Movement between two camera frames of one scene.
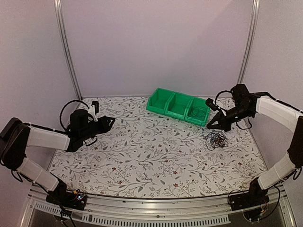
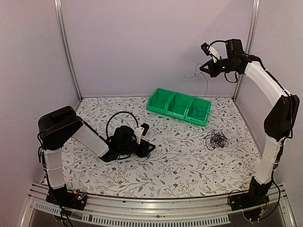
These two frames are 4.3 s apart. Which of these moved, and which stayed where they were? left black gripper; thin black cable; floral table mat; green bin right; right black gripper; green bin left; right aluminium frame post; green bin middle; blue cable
Moved: left black gripper; thin black cable; right black gripper
Stayed: floral table mat; green bin middle; green bin right; blue cable; green bin left; right aluminium frame post
